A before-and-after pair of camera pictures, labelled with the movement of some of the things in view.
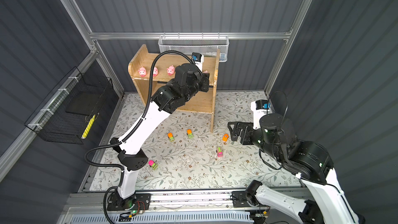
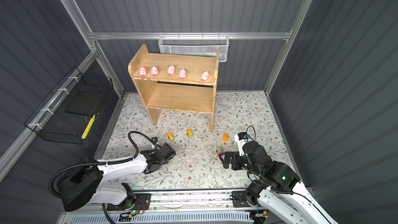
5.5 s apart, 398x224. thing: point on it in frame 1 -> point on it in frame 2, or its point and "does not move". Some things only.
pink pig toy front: [170, 70] does not move
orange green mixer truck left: [171, 137] does not move
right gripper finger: [236, 131] -> [224, 157]
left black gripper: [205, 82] -> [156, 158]
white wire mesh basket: [206, 45] does not move
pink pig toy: [142, 71] does not move
